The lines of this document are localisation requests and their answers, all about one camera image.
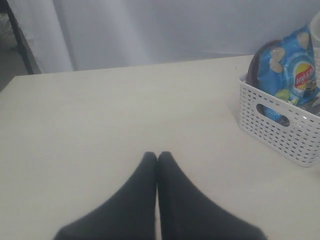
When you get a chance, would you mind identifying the silver foil packet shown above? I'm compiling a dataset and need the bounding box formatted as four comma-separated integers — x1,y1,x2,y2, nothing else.
300,93,320,117

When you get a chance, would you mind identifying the grey backdrop curtain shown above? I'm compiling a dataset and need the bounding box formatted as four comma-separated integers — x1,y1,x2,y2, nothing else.
8,0,320,73

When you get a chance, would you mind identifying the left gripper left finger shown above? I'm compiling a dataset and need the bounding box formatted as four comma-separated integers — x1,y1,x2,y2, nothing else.
55,152,157,240

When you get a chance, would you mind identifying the brown round plate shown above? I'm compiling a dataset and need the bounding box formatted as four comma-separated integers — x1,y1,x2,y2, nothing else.
245,39,280,88

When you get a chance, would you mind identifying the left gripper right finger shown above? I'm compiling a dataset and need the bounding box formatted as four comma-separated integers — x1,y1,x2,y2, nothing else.
157,151,265,240

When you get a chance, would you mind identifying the blue chips bag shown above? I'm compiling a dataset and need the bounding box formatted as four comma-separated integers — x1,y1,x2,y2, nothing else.
256,23,320,123

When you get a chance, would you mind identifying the white perforated plastic basket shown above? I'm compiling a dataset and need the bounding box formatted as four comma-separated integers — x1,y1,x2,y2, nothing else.
238,75,320,167

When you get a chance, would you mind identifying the black metal frame post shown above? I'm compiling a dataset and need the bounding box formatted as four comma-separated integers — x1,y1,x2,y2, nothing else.
5,0,34,75

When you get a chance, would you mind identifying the white speckled bowl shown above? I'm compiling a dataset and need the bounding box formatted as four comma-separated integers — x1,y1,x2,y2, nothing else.
309,12,320,48

